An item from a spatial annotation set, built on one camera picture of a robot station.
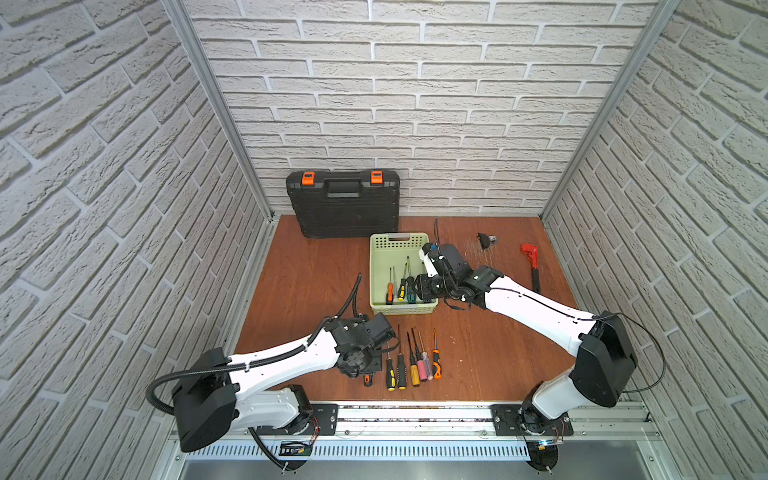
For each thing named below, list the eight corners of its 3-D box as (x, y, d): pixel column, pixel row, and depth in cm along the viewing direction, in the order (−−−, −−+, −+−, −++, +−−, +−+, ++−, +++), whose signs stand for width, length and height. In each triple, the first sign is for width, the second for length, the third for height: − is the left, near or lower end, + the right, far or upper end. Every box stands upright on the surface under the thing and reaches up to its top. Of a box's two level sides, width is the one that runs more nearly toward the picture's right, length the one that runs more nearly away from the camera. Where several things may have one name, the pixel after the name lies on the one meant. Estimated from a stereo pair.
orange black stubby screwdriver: (433, 379, 82) (434, 377, 80) (430, 331, 91) (430, 328, 89) (441, 379, 82) (442, 377, 80) (437, 331, 91) (438, 328, 89)
